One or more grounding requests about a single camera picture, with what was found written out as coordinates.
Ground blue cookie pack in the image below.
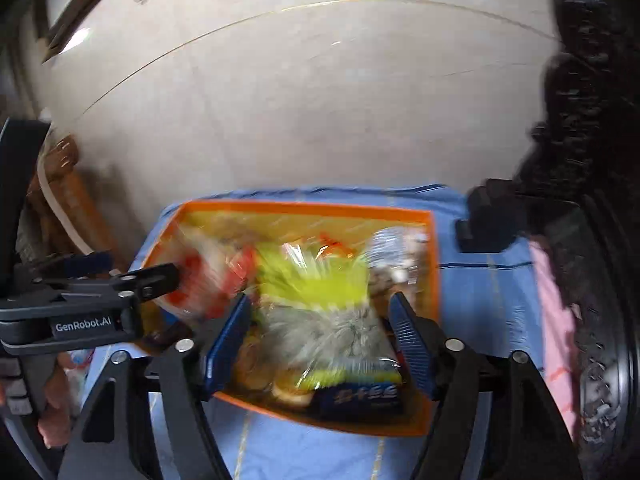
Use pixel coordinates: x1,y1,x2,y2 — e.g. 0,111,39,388
308,382,405,422

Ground red rim rice cracker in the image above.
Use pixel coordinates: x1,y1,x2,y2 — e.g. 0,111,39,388
157,228,256,322

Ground black white label snack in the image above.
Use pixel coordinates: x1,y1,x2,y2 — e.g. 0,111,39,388
364,226,428,301

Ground sunflower seed bag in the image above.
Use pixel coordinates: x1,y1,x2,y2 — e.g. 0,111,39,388
255,242,402,390

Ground orange white small pack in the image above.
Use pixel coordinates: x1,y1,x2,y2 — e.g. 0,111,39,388
282,233,357,259

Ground person's left hand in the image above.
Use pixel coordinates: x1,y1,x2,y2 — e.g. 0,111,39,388
38,352,73,448

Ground pink cloth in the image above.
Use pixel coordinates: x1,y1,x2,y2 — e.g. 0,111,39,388
529,240,579,439

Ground wooden chair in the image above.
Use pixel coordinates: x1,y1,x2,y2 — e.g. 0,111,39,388
27,132,128,272

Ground blue quilted tablecloth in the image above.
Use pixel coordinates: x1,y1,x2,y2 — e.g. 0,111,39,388
84,184,549,480

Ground orange storage box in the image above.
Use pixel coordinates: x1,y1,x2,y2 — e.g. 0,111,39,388
136,198,439,437

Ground white power cable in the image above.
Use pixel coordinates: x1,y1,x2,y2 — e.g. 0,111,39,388
37,159,97,256

